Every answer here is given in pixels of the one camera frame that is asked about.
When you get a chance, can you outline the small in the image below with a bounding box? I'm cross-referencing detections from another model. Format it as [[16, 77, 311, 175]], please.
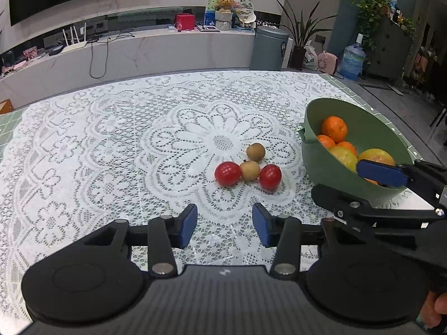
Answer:
[[365, 178, 379, 185]]

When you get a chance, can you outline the red-yellow apple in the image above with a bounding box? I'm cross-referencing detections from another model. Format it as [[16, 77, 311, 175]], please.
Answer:
[[358, 148, 396, 166]]

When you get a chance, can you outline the red cherry tomato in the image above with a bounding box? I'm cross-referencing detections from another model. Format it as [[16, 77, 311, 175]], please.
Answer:
[[259, 164, 282, 191], [214, 161, 241, 187]]

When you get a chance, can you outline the brown kiwi fruit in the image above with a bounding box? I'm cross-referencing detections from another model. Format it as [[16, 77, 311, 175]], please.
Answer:
[[239, 160, 261, 181], [246, 142, 266, 162]]

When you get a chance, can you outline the green plastic colander bowl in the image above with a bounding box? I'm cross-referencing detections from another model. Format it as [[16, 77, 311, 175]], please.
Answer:
[[298, 98, 414, 206]]

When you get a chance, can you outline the person's right hand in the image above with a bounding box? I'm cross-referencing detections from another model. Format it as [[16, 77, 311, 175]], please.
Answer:
[[420, 291, 447, 328]]

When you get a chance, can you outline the white lace tablecloth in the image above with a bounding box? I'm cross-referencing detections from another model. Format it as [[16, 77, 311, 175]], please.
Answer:
[[0, 70, 434, 322]]

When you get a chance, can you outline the dark green cabinet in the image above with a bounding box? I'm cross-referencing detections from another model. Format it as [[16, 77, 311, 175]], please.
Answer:
[[366, 17, 412, 81]]

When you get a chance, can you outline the blue water jug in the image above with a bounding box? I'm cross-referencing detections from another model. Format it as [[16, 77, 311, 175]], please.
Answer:
[[339, 33, 366, 81]]

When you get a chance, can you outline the pink small heater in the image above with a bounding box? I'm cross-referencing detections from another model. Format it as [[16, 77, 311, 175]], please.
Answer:
[[317, 51, 339, 76]]

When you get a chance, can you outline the white plastic bag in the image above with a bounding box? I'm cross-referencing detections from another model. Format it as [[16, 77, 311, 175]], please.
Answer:
[[302, 40, 318, 70]]

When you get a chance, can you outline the grey pedal trash bin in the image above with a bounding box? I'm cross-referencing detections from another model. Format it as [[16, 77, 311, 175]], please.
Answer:
[[249, 26, 289, 71]]

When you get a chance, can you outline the trailing plant on cabinet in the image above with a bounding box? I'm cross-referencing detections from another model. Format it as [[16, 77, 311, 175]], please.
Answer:
[[352, 0, 389, 51]]

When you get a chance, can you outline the tall leafy floor plant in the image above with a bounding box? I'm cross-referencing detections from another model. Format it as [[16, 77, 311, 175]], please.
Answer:
[[276, 0, 336, 70]]

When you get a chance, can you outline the green checked table mat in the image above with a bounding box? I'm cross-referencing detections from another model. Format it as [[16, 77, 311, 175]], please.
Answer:
[[0, 107, 26, 158]]

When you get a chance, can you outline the white TV console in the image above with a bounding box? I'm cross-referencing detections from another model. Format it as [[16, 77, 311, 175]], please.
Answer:
[[1, 28, 255, 108]]

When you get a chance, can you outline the orange cardboard box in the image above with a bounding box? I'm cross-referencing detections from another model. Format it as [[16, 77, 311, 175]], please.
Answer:
[[0, 99, 14, 115]]

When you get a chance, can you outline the white wifi router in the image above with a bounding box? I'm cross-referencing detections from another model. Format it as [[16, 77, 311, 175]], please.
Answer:
[[62, 23, 87, 53]]

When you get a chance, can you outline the red box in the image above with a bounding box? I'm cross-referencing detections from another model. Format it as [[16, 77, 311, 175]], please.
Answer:
[[175, 13, 196, 32]]

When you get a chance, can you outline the teddy bear on box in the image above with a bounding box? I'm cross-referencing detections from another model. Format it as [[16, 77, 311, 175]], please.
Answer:
[[214, 0, 235, 31]]

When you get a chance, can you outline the floral picture board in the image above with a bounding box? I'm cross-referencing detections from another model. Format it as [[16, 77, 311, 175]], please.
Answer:
[[206, 0, 256, 24]]

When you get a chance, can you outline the black power cable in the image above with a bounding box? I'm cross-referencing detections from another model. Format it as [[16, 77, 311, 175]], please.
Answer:
[[88, 32, 137, 80]]

